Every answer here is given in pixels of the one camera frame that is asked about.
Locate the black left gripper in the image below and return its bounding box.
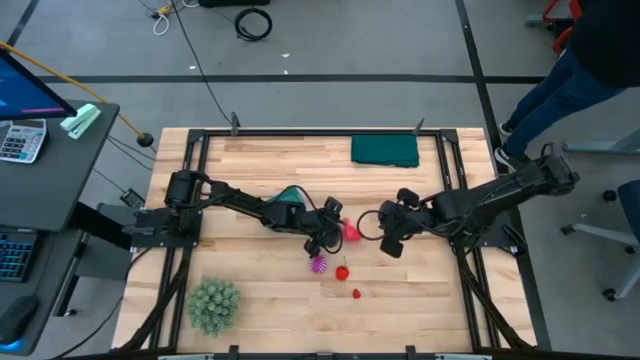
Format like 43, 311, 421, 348
297, 207, 347, 259

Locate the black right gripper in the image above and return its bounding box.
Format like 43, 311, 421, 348
377, 198, 437, 259

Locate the purple spiky fruit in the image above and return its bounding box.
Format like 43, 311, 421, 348
308, 253, 329, 275

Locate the large red dragon fruit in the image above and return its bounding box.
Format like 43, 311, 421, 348
341, 217, 362, 244

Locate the teal tupperware container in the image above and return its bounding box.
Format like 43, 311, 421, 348
267, 185, 307, 207

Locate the folded green towel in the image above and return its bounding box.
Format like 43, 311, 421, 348
350, 133, 421, 169

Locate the green succulent plant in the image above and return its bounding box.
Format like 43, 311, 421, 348
185, 277, 242, 338

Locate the small black device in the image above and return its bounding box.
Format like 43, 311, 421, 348
119, 187, 147, 209

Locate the person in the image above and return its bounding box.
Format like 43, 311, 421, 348
493, 0, 640, 174

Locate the grey metal table foot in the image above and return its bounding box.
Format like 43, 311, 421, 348
562, 129, 640, 155

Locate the office chair with white base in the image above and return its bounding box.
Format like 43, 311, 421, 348
559, 179, 640, 302

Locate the black box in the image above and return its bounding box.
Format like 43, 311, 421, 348
198, 0, 271, 8

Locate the black desk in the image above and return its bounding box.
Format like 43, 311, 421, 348
0, 99, 121, 357

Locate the mint green stapler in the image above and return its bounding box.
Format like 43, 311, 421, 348
60, 103, 102, 141

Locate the red and black cart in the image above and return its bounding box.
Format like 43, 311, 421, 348
524, 0, 584, 55

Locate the backlit black keyboard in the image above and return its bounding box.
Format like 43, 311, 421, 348
0, 232, 36, 283

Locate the black computer mouse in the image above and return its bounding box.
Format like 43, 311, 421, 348
0, 294, 41, 347

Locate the grey calculator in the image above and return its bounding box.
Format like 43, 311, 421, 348
0, 118, 48, 165

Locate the computer monitor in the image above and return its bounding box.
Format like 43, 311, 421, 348
0, 47, 79, 122

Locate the black metal table frame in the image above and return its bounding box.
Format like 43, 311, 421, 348
119, 127, 536, 360

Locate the long black floor cable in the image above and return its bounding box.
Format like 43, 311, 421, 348
168, 0, 236, 129

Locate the coiled black cable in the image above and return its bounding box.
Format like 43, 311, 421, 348
234, 6, 274, 43

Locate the short white cable loop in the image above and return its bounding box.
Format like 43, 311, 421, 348
152, 12, 172, 37

